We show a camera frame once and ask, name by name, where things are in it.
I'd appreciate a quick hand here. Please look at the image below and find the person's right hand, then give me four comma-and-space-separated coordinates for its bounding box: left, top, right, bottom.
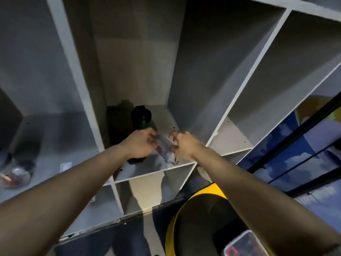
168, 130, 207, 162

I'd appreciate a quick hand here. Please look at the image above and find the person's left hand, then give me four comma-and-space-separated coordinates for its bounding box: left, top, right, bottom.
118, 127, 158, 159

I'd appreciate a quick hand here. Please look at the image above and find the clear plastic packet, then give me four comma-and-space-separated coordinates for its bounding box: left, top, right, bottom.
153, 134, 177, 165

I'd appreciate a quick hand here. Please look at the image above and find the person's left forearm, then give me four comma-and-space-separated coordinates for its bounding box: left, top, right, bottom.
0, 144, 131, 256

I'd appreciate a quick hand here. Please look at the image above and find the person's right forearm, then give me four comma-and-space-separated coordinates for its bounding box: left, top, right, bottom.
195, 146, 341, 256

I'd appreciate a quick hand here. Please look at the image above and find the dark green bottle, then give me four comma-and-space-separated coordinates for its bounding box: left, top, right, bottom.
127, 105, 158, 164

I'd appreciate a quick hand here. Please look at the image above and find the black bin with yellow rim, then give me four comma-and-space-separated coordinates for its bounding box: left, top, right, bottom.
165, 183, 275, 256

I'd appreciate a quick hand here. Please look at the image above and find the white cubby shelf unit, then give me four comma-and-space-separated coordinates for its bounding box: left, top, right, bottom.
0, 0, 341, 241

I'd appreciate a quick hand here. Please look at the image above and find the clear plastic container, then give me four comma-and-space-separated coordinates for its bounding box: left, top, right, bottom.
223, 230, 270, 256

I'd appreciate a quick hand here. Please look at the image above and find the black framed sky print panel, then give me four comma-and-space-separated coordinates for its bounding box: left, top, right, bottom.
237, 91, 341, 227

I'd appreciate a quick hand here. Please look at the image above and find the clear bag with small items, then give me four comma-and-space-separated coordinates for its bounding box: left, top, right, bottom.
0, 167, 31, 189

